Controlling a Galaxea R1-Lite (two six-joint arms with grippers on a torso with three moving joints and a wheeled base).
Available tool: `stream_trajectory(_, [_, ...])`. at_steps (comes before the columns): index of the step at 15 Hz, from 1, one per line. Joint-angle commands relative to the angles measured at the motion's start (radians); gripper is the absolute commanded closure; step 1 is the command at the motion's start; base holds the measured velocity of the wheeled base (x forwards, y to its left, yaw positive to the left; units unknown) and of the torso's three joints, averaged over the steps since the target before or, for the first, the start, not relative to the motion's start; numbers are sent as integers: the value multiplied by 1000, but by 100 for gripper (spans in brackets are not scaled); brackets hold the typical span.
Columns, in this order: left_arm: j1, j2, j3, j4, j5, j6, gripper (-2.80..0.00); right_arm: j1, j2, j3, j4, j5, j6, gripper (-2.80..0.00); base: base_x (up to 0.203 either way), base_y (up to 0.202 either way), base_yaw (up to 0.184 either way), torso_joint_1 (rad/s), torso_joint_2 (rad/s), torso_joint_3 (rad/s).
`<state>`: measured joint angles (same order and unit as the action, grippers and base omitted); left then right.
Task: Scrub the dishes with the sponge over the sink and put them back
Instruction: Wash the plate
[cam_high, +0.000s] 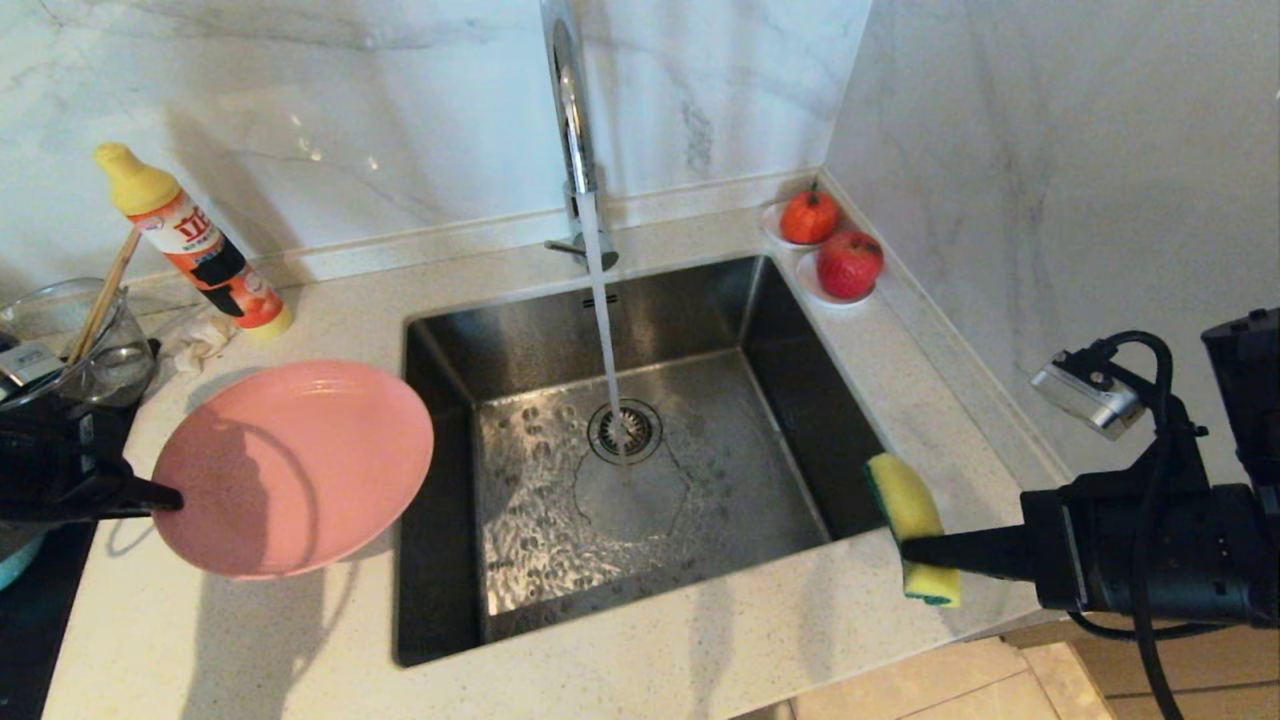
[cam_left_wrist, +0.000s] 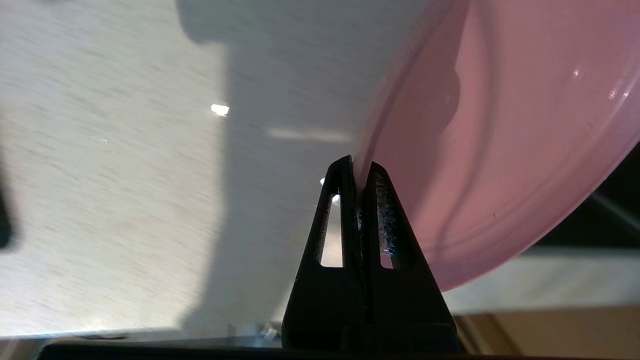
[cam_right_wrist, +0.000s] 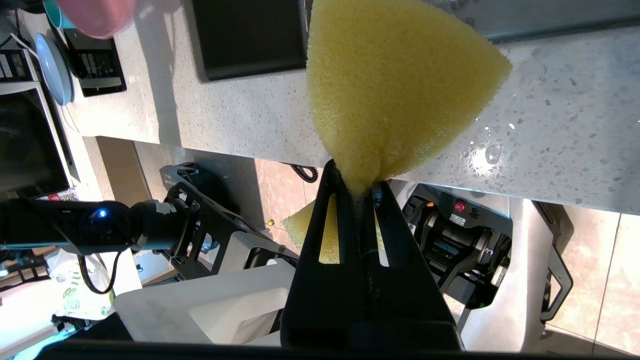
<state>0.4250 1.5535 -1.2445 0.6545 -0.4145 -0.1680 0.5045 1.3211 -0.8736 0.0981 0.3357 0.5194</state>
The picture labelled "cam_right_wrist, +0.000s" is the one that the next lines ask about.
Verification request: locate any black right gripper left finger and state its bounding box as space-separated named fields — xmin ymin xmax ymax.
xmin=280 ymin=160 xmax=364 ymax=349

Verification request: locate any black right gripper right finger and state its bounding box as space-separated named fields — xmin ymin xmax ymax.
xmin=360 ymin=180 xmax=461 ymax=351

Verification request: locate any yellow sponge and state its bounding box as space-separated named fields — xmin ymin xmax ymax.
xmin=283 ymin=0 xmax=513 ymax=265

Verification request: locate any pink plate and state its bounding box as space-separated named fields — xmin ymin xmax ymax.
xmin=54 ymin=0 xmax=140 ymax=40

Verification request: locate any white and black robot base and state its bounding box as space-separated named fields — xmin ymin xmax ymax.
xmin=112 ymin=162 xmax=575 ymax=353

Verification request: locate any stainless steel sink basin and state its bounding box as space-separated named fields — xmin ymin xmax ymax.
xmin=182 ymin=0 xmax=640 ymax=82

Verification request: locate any white green-printed plastic bag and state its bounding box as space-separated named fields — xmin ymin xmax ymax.
xmin=47 ymin=247 xmax=118 ymax=321

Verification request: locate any black induction cooktop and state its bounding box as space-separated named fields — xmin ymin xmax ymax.
xmin=62 ymin=27 xmax=127 ymax=97

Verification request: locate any black glass-front appliance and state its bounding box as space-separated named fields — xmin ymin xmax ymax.
xmin=0 ymin=50 xmax=81 ymax=199

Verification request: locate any light blue plate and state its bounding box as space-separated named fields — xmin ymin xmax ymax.
xmin=34 ymin=32 xmax=76 ymax=107

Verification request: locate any black coiled cable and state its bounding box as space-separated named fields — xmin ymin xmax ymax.
xmin=291 ymin=164 xmax=320 ymax=184

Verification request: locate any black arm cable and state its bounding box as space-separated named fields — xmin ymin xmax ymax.
xmin=77 ymin=249 xmax=124 ymax=295

